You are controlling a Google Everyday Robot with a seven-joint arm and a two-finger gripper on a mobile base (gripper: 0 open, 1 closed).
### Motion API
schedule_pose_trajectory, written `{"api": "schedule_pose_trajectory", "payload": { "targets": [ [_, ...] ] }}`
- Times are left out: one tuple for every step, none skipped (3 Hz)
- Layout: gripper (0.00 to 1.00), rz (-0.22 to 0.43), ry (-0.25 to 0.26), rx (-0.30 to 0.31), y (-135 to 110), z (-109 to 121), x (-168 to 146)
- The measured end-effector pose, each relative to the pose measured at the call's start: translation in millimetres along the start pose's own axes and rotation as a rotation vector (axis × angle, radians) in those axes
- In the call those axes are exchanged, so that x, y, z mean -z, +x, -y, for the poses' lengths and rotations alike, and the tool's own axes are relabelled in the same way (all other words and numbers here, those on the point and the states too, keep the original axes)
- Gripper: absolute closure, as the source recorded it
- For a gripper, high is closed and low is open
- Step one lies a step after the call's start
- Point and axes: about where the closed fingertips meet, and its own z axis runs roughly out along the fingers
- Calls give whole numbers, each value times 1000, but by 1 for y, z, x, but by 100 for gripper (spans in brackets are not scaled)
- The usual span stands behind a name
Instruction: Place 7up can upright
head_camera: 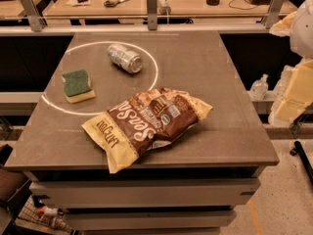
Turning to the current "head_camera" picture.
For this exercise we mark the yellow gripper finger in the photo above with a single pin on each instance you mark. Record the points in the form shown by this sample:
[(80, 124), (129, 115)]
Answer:
[(293, 93)]

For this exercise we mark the silver 7up soda can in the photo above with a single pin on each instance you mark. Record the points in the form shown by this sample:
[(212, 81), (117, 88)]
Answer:
[(125, 58)]

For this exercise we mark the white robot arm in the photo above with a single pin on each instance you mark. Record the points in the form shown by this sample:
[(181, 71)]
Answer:
[(298, 26)]

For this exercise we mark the clear sanitizer bottle left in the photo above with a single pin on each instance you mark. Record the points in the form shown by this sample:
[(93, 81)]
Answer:
[(259, 88)]

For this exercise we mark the black pole on floor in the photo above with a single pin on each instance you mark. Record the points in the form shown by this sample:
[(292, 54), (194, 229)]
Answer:
[(298, 150)]

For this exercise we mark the brown and yellow chip bag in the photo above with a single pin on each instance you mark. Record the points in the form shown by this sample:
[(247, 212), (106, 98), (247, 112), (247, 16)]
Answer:
[(146, 121)]

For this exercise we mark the grey table base cabinet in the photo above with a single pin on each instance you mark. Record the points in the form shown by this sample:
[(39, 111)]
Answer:
[(158, 206)]

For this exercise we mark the white power strip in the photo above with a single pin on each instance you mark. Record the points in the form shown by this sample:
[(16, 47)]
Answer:
[(163, 7)]

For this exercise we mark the white circle marking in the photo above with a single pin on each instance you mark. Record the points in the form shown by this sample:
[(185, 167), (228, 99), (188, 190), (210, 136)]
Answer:
[(110, 83)]

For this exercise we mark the green and yellow sponge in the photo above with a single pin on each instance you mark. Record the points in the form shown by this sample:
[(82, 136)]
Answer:
[(77, 86)]

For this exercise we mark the orange and white spray bottle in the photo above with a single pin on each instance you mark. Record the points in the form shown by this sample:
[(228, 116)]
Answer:
[(53, 216)]

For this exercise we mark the right metal bracket post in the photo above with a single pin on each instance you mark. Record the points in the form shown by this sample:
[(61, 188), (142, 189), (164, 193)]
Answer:
[(273, 13)]

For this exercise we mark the metal bracket post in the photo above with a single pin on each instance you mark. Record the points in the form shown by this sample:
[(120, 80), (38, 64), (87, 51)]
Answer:
[(35, 21), (152, 14), (273, 13)]

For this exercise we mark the middle metal bracket post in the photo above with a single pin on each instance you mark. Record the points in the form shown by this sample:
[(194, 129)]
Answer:
[(152, 14)]

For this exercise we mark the scissors with dark handles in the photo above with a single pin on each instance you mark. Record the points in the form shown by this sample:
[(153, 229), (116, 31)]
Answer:
[(111, 4)]

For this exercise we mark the left metal bracket post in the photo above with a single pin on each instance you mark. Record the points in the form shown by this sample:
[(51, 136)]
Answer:
[(35, 21)]

